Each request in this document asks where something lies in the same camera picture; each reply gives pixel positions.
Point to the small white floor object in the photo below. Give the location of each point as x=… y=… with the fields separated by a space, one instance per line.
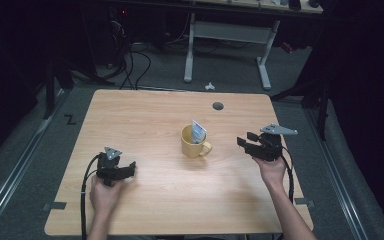
x=209 y=86

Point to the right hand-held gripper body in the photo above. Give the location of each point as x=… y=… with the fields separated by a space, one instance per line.
x=270 y=148

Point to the white-framed desk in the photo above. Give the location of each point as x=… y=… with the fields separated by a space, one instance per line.
x=228 y=31

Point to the person's left hand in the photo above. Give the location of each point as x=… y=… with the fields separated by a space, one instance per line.
x=103 y=196

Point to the white tube with blue print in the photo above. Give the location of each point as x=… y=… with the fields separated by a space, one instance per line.
x=198 y=132

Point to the yellow mug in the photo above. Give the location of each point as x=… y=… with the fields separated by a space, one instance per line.
x=191 y=148

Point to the person's right hand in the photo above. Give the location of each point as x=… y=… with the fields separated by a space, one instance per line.
x=274 y=171

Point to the metal floor rail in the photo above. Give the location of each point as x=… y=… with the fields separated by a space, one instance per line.
x=20 y=156
x=338 y=180

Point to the black zigzag tape mark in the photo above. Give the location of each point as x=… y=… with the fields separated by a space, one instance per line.
x=70 y=119

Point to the small red object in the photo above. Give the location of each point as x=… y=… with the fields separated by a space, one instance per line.
x=287 y=47

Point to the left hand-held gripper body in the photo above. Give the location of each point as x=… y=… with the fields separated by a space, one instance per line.
x=108 y=166

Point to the black metal stand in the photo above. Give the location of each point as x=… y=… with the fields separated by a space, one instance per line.
x=50 y=90
x=321 y=110

